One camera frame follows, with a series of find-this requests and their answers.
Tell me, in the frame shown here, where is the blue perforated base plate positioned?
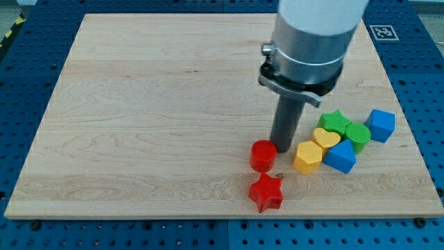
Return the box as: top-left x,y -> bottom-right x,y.
1,0 -> 443,249

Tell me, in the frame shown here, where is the blue cube block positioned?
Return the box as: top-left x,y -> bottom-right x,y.
364,109 -> 395,143

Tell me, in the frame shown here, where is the red cylinder block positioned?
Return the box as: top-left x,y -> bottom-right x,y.
249,140 -> 278,173

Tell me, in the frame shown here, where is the green star block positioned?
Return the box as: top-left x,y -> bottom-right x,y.
316,110 -> 352,138

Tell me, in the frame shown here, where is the red star block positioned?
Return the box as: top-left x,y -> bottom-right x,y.
248,173 -> 284,213

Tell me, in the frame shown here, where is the white fiducial marker tag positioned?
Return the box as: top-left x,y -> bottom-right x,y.
370,24 -> 399,41

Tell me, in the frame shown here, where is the light wooden board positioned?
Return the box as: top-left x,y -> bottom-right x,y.
5,14 -> 443,220

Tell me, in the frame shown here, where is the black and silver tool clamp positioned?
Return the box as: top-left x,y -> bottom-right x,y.
258,43 -> 343,108

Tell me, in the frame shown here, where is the green cylinder block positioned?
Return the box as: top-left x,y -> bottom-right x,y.
344,123 -> 371,154

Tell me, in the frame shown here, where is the yellow heart block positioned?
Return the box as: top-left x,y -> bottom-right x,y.
311,128 -> 341,156

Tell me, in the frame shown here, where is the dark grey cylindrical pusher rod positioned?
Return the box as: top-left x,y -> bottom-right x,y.
270,96 -> 305,153

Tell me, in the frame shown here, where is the blue triangle block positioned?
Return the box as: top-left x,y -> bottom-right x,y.
323,139 -> 357,174

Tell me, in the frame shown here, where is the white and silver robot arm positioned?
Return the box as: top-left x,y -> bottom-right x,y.
258,0 -> 368,153

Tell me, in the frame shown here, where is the yellow hexagon block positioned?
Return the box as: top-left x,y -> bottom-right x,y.
293,141 -> 323,174

